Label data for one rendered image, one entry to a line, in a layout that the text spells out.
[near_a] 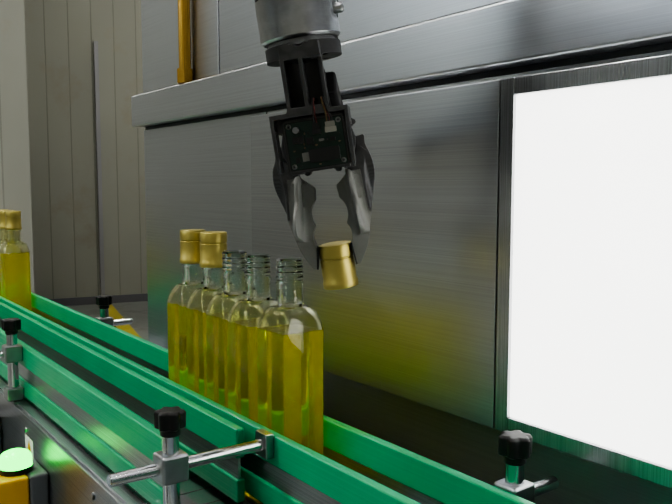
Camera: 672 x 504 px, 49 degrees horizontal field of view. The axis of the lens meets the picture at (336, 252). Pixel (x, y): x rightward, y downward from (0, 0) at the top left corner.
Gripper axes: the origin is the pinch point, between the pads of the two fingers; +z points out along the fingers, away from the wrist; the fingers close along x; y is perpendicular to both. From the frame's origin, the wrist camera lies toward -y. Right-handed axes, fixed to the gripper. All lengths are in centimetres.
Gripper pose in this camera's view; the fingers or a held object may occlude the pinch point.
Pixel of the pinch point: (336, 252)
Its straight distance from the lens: 74.5
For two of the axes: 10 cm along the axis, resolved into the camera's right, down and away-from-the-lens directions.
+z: 1.5, 9.8, 1.4
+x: 9.9, -1.4, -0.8
